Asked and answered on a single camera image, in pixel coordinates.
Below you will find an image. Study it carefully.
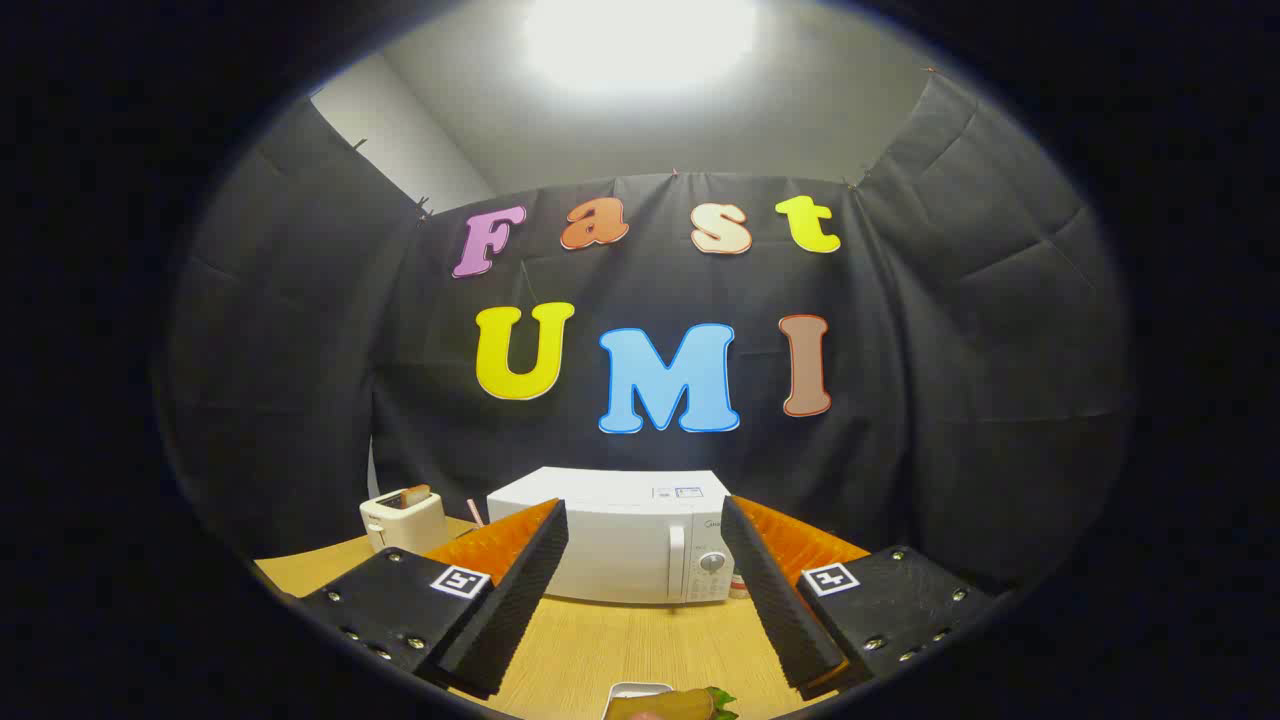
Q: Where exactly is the white toaster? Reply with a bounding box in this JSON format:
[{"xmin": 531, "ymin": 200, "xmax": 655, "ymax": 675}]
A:
[{"xmin": 360, "ymin": 487, "xmax": 447, "ymax": 554}]

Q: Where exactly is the white microwave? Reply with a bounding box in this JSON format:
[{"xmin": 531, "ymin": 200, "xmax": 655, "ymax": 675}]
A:
[{"xmin": 487, "ymin": 466, "xmax": 737, "ymax": 606}]

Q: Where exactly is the sandwich with green lettuce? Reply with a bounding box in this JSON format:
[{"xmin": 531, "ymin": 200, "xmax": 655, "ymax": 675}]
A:
[{"xmin": 607, "ymin": 686, "xmax": 741, "ymax": 720}]

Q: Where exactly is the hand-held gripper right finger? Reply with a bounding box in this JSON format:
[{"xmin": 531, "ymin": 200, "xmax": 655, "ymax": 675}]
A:
[{"xmin": 719, "ymin": 494, "xmax": 1004, "ymax": 701}]

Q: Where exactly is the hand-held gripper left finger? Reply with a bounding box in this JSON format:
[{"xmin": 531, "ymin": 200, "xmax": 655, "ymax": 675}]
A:
[{"xmin": 297, "ymin": 498, "xmax": 570, "ymax": 700}]

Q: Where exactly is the bright ceiling light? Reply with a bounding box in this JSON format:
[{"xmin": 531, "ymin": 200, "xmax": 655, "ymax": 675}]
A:
[{"xmin": 520, "ymin": 0, "xmax": 761, "ymax": 96}]

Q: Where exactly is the small white plate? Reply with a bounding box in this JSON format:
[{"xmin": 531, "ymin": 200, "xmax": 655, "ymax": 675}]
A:
[{"xmin": 603, "ymin": 682, "xmax": 674, "ymax": 720}]

